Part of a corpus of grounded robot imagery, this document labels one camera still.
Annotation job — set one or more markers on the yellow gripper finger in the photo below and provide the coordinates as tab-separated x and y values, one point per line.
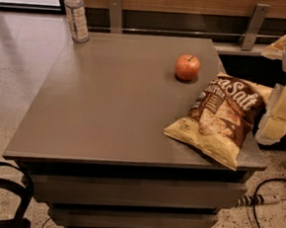
274	51
272	126

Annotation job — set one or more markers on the brown chip bag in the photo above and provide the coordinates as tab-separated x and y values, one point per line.
221	118

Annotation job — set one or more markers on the clear plastic water bottle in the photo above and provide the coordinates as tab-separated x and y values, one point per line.
76	18

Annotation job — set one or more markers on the red apple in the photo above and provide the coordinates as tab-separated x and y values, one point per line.
187	67

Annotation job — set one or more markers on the striped power connector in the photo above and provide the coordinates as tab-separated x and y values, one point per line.
258	199

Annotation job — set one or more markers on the grey drawer cabinet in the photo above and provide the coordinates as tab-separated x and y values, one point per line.
93	139

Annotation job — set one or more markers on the metal rail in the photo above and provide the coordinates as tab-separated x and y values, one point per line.
261	39

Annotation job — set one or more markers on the right metal bracket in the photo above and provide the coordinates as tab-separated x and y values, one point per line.
247	40

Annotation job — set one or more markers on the metal bracket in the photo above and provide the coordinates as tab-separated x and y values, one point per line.
115	16
247	40

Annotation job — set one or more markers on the left metal bracket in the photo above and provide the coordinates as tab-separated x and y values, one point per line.
115	16

